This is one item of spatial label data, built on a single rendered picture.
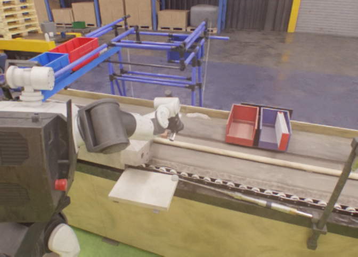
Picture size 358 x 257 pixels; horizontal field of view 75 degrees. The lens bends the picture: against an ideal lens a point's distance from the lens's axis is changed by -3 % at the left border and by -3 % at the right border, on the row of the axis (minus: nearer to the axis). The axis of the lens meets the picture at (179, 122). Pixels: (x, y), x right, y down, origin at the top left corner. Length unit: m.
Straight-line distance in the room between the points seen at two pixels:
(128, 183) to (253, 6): 10.46
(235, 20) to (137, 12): 4.18
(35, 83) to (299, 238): 1.31
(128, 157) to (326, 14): 10.73
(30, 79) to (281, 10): 10.91
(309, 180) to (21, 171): 1.36
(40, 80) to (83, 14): 11.74
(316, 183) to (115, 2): 10.73
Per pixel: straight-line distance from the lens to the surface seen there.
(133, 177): 1.33
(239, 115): 1.90
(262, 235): 1.43
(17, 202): 0.75
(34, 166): 0.65
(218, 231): 1.47
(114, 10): 11.52
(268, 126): 1.93
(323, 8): 11.41
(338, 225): 1.36
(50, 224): 0.92
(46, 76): 0.77
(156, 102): 1.21
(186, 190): 1.29
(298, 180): 1.51
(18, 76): 0.80
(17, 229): 0.85
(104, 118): 0.72
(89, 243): 2.12
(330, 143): 1.93
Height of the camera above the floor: 1.69
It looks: 30 degrees down
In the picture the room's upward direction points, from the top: straight up
